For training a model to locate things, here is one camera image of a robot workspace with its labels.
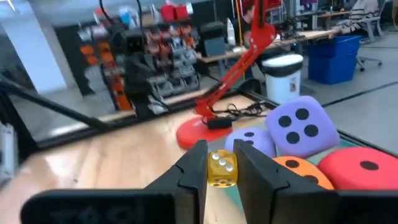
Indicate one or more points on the small yellow translucent die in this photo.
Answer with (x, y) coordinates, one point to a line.
(222, 174)

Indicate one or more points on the white trash can black lid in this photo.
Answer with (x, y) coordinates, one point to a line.
(281, 81)

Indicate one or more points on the black equipment box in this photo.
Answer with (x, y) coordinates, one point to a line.
(213, 40)

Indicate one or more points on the wooden workbench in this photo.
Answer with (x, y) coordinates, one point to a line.
(298, 39)

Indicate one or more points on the large orange foam die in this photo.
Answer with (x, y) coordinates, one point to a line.
(311, 172)

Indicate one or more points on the grey office chair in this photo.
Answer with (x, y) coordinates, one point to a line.
(371, 34)

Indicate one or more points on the large red foam die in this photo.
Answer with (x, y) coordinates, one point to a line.
(348, 174)

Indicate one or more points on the blue plastic storage tub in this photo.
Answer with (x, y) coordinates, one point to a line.
(335, 45)
(332, 70)

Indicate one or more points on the person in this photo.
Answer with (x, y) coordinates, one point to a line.
(357, 12)
(244, 21)

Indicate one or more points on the black power adapter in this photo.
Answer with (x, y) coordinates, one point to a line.
(219, 123)

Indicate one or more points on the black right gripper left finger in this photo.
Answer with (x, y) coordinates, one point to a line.
(109, 208)

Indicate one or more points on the white plastic bottle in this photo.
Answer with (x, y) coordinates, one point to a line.
(230, 32)

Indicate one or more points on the black table edge frame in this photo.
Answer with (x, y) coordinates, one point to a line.
(124, 123)

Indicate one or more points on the red desk lamp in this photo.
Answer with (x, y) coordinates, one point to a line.
(192, 133)

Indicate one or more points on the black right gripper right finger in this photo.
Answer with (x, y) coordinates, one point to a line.
(295, 205)

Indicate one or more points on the large purple foam die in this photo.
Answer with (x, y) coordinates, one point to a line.
(317, 143)
(261, 143)

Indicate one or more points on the black frame strut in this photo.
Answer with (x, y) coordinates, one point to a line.
(46, 101)

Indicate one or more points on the parts rack with bins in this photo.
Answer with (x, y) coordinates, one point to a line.
(180, 62)

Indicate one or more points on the red box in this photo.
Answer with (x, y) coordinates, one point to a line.
(181, 12)
(167, 13)

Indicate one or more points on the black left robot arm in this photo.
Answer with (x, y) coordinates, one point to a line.
(140, 71)

